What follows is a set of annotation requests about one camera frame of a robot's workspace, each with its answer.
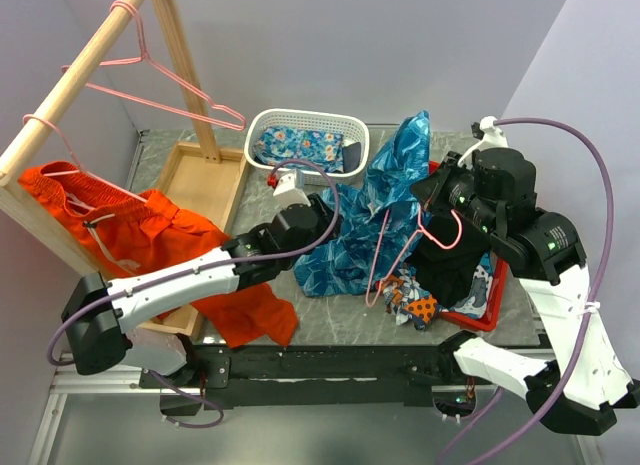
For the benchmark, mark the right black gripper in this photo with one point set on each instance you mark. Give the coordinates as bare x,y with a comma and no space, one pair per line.
430,190

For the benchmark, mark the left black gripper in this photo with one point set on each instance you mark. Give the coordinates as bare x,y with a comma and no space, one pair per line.
327,216

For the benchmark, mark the blue shark print shorts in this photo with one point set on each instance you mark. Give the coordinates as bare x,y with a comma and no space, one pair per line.
342,266

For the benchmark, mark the pink wire hanger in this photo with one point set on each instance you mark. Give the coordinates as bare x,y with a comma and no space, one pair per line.
240,125
144,56
420,230

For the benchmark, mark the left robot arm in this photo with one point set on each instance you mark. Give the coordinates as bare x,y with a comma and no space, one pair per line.
101,320

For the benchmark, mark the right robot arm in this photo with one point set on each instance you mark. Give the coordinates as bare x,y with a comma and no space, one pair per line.
579,391

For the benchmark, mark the orange shorts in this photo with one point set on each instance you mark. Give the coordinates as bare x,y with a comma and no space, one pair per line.
135,235

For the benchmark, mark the pink hanger holding orange shorts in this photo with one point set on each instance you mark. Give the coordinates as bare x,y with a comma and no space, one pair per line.
80,168

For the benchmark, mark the black garment in bin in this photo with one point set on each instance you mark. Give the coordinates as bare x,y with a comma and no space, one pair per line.
448,274

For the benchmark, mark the blue floral cloth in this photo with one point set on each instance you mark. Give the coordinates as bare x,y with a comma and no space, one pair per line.
278,143

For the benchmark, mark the dark blue folded cloth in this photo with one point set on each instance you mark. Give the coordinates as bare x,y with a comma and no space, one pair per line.
351,157

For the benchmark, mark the white plastic basket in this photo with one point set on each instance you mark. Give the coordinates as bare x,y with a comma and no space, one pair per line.
352,129

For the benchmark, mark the red plastic bin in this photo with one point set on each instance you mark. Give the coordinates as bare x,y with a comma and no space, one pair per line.
445,229

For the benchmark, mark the wooden clothes rack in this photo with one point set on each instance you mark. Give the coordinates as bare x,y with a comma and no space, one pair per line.
200,176

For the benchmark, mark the orange patterned cloth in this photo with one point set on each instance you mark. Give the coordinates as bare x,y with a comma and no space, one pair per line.
478,312

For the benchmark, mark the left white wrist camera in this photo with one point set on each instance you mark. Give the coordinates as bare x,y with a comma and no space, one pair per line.
288,189

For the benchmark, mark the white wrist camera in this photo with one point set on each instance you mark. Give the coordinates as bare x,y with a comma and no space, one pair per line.
288,189
488,136

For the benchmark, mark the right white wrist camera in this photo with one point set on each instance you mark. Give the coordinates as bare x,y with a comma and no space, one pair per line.
488,136

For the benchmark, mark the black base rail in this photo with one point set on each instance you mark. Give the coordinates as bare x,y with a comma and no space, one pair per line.
261,375

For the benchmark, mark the pink wire hanger top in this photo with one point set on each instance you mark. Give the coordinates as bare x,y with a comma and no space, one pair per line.
144,56

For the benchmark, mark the aluminium frame rail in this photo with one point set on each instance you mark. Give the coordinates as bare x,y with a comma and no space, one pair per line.
109,418

